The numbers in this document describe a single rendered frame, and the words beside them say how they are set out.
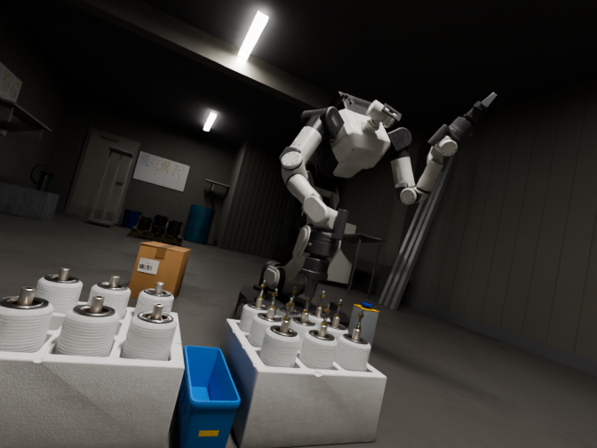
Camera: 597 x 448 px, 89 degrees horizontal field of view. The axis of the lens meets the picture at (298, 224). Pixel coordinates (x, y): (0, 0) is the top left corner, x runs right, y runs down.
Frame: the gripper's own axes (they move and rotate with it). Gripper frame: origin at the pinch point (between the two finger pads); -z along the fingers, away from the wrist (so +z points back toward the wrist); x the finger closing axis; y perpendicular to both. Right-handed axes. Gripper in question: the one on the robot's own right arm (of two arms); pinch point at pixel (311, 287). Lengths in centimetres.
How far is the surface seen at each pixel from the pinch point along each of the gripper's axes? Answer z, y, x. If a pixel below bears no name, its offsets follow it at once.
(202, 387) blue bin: -35.7, 19.6, -16.1
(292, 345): -12.7, -7.7, -17.9
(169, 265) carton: -15, 102, 24
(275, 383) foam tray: -20.8, -8.2, -22.8
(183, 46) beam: 218, 308, 118
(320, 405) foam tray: -26.0, -15.9, -11.5
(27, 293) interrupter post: -9, 27, -62
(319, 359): -15.8, -12.5, -10.5
